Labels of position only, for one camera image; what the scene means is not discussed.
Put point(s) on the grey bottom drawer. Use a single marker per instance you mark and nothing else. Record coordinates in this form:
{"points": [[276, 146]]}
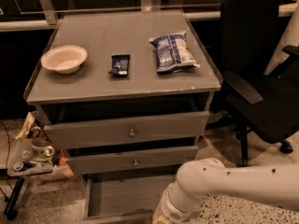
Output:
{"points": [[123, 198]]}

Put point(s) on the grey drawer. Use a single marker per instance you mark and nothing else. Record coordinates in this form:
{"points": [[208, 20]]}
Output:
{"points": [[108, 132], [131, 160], [123, 198]]}

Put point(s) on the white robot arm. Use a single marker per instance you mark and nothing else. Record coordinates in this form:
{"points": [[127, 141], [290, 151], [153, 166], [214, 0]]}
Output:
{"points": [[276, 185]]}

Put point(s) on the grey drawer cabinet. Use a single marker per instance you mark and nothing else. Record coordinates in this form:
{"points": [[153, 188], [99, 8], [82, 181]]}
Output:
{"points": [[92, 93]]}

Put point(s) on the grey top drawer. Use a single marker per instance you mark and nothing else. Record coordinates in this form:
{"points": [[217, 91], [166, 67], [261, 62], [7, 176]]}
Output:
{"points": [[108, 132]]}

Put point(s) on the grey middle drawer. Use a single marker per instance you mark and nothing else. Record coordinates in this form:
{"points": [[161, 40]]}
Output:
{"points": [[131, 160]]}

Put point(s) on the dark blue snack bar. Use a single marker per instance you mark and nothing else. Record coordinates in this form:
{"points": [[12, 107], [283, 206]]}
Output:
{"points": [[120, 65]]}

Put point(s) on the blue white chip bag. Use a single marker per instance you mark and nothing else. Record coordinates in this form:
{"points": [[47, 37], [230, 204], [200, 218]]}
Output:
{"points": [[172, 53]]}

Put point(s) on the white paper bowl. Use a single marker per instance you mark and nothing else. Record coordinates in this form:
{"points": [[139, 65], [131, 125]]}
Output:
{"points": [[64, 59]]}

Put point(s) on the black office chair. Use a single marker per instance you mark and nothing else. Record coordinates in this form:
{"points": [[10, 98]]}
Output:
{"points": [[267, 105]]}

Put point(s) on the metal railing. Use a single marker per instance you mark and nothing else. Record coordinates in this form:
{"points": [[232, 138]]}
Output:
{"points": [[21, 15]]}

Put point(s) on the tan snack bag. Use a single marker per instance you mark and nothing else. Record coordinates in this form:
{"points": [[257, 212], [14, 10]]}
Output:
{"points": [[26, 127]]}

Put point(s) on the clear plastic bin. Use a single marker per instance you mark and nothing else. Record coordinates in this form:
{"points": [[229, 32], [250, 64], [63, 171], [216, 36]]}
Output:
{"points": [[28, 159]]}

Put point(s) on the black folding stand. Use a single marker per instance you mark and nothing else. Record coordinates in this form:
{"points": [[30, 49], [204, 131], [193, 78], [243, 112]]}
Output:
{"points": [[10, 212]]}

